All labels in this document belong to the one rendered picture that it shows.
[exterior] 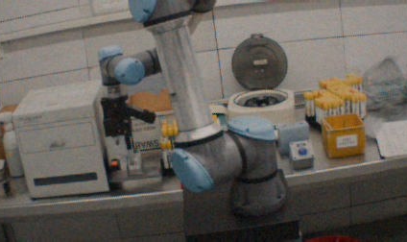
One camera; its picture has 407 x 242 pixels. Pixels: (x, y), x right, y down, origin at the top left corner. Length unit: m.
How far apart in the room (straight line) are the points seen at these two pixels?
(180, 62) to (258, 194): 0.39
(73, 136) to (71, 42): 0.67
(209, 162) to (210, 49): 1.09
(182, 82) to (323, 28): 1.18
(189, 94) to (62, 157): 0.64
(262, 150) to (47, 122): 0.72
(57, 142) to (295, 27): 1.08
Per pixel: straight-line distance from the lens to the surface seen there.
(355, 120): 2.16
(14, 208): 2.06
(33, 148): 1.99
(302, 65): 2.57
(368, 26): 2.60
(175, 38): 1.46
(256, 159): 1.55
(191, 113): 1.47
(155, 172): 2.00
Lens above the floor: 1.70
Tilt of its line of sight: 19 degrees down
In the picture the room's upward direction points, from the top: 7 degrees counter-clockwise
